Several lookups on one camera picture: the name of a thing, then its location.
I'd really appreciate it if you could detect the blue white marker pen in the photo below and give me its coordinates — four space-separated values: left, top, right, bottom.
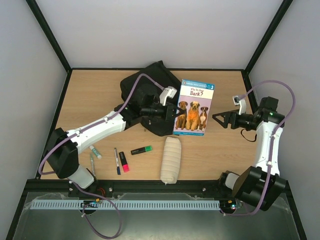
114 148 121 175

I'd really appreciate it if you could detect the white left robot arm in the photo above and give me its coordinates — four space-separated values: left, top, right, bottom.
38 86 179 189

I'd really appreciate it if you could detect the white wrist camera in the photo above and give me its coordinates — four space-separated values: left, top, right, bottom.
159 86 177 106
232 95 247 115

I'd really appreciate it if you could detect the black student backpack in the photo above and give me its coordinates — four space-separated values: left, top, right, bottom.
120 60 181 137

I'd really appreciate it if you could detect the white green glue stick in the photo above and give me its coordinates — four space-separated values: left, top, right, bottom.
89 145 102 159

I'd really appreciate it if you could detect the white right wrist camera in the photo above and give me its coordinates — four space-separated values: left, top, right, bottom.
232 95 247 115

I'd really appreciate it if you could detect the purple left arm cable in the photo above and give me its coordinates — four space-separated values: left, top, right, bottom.
37 73 166 238

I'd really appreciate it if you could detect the green black highlighter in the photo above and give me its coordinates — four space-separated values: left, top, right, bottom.
130 145 153 155

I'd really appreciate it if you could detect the beige ribbed pencil case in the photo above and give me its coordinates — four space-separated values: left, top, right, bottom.
160 137 182 185

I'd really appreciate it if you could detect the light blue cable duct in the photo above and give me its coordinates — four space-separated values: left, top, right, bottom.
30 199 221 211

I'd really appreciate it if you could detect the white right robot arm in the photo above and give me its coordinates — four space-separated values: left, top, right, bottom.
212 95 286 211

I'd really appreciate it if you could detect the dog picture book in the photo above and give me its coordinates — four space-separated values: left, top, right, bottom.
173 79 215 136

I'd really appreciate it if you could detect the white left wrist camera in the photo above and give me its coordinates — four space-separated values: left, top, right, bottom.
159 86 177 106

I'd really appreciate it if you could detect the pink black highlighter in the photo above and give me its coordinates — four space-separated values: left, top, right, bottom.
119 151 130 173

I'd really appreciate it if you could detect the black enclosure frame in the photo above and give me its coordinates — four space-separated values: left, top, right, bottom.
6 0 307 240

